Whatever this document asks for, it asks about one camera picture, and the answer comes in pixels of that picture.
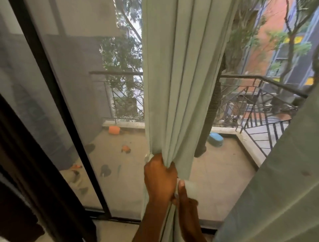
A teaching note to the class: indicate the person's left hand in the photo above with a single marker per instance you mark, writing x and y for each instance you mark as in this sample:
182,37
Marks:
159,182

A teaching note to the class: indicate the blue plastic tub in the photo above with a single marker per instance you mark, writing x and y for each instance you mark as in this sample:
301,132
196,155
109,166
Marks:
215,139

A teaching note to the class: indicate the dark brown satin curtain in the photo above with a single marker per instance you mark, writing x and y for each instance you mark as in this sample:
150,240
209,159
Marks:
17,219
37,162

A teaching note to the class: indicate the orange work glove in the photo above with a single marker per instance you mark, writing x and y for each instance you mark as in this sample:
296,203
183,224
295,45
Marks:
125,148

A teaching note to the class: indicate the white curtain tieback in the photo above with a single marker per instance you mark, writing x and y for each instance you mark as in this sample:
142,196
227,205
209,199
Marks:
189,187

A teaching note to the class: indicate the light teal curtain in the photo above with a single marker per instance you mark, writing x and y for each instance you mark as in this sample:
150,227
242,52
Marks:
279,187
184,74

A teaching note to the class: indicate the person's right hand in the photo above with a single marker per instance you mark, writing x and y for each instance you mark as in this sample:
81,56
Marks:
188,214

